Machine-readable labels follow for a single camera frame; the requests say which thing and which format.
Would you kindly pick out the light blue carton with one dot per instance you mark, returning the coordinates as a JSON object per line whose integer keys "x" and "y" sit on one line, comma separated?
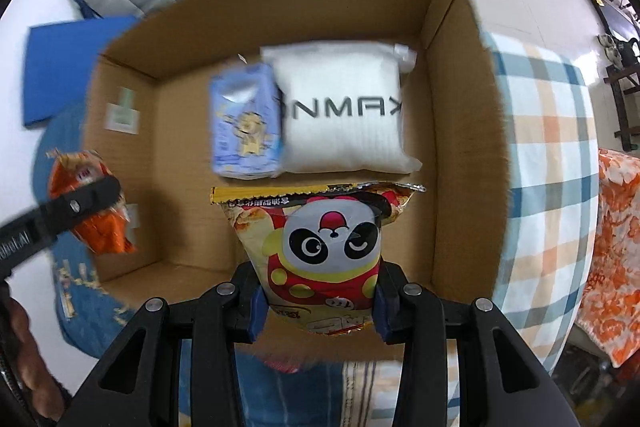
{"x": 245, "y": 127}

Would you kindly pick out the white pillow packet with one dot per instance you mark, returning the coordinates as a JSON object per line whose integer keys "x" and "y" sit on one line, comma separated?
{"x": 340, "y": 142}

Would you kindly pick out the dark wooden rack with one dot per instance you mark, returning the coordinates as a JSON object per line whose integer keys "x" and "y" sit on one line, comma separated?
{"x": 622, "y": 117}

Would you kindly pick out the blue printed cushion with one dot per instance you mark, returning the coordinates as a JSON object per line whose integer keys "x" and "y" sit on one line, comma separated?
{"x": 80, "y": 302}

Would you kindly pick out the orange floral cloth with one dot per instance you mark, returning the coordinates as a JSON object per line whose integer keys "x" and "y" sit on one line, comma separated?
{"x": 615, "y": 232}

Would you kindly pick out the plaid blanket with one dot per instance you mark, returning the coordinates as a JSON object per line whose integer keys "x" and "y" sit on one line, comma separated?
{"x": 550, "y": 157}

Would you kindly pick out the panda print snack bag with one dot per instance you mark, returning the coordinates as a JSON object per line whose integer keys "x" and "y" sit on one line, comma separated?
{"x": 325, "y": 242}

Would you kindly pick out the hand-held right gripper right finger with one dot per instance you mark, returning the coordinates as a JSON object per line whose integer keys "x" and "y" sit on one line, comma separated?
{"x": 382, "y": 313}

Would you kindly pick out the person's left hand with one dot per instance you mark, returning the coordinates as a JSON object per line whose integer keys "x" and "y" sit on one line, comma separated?
{"x": 32, "y": 357}

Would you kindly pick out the blue foam mat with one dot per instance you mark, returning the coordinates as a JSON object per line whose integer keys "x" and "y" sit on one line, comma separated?
{"x": 60, "y": 67}

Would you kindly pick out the orange snack packet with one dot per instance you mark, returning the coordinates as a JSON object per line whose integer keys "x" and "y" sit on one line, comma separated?
{"x": 102, "y": 232}

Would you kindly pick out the brown cardboard box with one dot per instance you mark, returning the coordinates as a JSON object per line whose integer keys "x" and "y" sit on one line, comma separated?
{"x": 190, "y": 187}

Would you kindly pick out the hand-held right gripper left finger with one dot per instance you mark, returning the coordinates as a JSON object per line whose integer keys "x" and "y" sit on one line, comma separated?
{"x": 258, "y": 313}

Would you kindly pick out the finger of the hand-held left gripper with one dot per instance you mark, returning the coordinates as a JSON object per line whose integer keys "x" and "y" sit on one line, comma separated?
{"x": 82, "y": 202}

